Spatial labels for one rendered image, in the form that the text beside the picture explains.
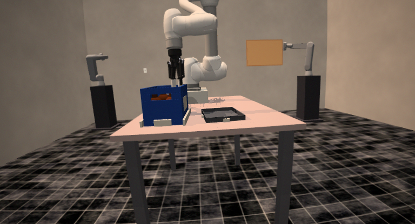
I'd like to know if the blue divided crate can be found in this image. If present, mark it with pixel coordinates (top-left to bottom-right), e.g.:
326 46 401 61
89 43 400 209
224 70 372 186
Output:
140 84 189 126

